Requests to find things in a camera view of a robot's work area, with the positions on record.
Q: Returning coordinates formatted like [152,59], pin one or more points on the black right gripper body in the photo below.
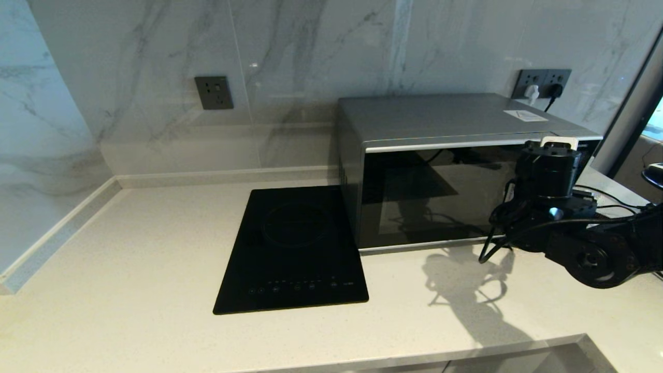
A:
[549,171]

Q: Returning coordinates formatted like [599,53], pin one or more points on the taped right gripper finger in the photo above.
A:
[551,140]
[574,144]

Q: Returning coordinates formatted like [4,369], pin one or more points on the black glass microwave door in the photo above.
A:
[430,197]

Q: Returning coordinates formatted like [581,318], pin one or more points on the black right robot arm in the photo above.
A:
[590,243]

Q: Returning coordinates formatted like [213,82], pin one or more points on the silver microwave oven body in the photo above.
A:
[430,116]

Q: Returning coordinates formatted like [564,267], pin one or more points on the white paper label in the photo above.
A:
[524,115]

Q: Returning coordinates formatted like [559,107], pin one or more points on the black plug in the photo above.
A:
[555,90]

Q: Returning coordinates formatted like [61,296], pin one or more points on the white plug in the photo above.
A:
[532,93]

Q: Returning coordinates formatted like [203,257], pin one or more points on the black round background object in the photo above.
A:
[653,173]

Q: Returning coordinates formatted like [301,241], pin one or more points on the black induction cooktop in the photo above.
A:
[295,248]

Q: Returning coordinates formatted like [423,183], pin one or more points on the grey double wall socket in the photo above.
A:
[541,77]

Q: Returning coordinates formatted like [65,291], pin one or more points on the dark window frame post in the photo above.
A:
[632,103]

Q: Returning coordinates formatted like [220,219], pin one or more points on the grey single wall socket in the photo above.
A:
[214,92]

